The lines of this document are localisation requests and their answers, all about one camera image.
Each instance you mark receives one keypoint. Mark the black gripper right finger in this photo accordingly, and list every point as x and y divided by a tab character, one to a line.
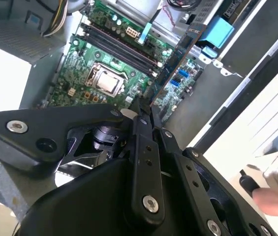
190	174

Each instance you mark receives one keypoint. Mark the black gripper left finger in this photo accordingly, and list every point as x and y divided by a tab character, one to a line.
55	118

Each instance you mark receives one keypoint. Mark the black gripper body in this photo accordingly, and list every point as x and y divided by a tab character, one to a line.
92	204

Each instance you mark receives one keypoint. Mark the small round black tool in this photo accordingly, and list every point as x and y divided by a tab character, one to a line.
248	183

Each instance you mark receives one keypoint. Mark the black RAM stick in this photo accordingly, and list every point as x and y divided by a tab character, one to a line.
175	64

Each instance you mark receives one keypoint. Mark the person's hand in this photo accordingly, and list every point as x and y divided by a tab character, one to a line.
276	202

